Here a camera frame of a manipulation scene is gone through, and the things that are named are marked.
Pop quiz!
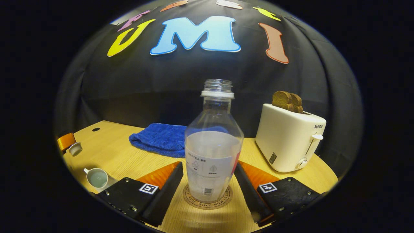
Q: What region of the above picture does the brown bread slice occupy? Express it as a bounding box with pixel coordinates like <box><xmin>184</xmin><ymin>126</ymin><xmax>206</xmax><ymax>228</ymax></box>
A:
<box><xmin>290</xmin><ymin>93</ymin><xmax>304</xmax><ymax>114</ymax></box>
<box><xmin>272</xmin><ymin>91</ymin><xmax>294</xmax><ymax>112</ymax></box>

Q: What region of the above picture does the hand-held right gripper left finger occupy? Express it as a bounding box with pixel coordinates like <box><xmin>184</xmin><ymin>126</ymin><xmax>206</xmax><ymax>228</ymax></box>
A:
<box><xmin>96</xmin><ymin>161</ymin><xmax>184</xmax><ymax>227</ymax></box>

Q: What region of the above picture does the clear plastic water bottle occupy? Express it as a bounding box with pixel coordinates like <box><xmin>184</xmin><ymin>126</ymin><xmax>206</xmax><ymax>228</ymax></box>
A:
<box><xmin>185</xmin><ymin>79</ymin><xmax>244</xmax><ymax>203</ymax></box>

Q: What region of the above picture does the cream white toaster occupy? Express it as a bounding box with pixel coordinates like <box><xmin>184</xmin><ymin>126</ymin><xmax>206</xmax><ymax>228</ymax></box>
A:
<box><xmin>255</xmin><ymin>103</ymin><xmax>327</xmax><ymax>173</ymax></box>

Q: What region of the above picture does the round wooden coaster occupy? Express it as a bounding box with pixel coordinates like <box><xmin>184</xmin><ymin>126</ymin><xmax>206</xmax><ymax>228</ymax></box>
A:
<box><xmin>183</xmin><ymin>184</ymin><xmax>233</xmax><ymax>210</ymax></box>

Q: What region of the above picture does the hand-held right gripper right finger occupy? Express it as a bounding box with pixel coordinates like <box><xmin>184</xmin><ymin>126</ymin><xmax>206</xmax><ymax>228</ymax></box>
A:
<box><xmin>234</xmin><ymin>161</ymin><xmax>327</xmax><ymax>227</ymax></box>

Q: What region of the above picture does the blue folded towel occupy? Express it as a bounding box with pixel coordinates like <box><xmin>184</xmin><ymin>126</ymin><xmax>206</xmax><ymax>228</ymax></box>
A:
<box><xmin>129</xmin><ymin>123</ymin><xmax>189</xmax><ymax>158</ymax></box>

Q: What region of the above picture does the black backdrop cloth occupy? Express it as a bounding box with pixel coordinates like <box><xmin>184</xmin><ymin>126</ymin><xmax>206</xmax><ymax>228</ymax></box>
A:
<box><xmin>55</xmin><ymin>0</ymin><xmax>364</xmax><ymax>177</ymax></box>

